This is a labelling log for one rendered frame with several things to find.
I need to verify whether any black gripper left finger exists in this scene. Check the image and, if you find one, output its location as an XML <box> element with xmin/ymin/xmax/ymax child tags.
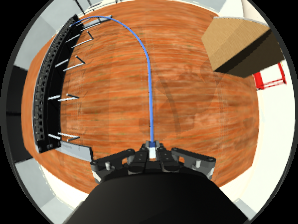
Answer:
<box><xmin>90</xmin><ymin>141</ymin><xmax>150</xmax><ymax>184</ymax></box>

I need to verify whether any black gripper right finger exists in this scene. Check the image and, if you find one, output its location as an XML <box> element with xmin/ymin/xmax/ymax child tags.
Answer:
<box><xmin>155</xmin><ymin>140</ymin><xmax>216</xmax><ymax>180</ymax></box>

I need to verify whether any white and blue cable plug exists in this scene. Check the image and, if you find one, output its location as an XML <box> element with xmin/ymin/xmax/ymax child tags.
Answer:
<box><xmin>150</xmin><ymin>141</ymin><xmax>156</xmax><ymax>158</ymax></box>

